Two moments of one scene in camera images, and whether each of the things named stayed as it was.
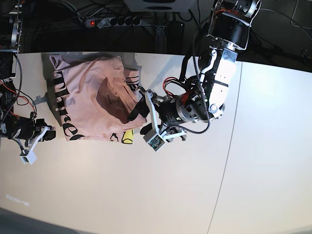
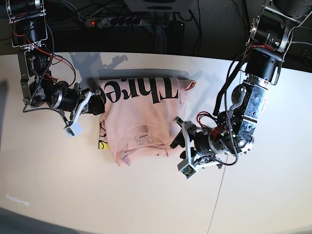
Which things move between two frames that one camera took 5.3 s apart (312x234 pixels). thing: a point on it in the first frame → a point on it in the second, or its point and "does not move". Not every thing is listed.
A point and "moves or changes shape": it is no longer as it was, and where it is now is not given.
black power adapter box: x=175 y=37 does not move
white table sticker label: x=11 y=198 does not move
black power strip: x=104 y=22 does not move
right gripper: x=179 y=109 → x=223 y=137
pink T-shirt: x=94 y=95 moves or changes shape
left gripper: x=18 y=127 → x=59 y=95
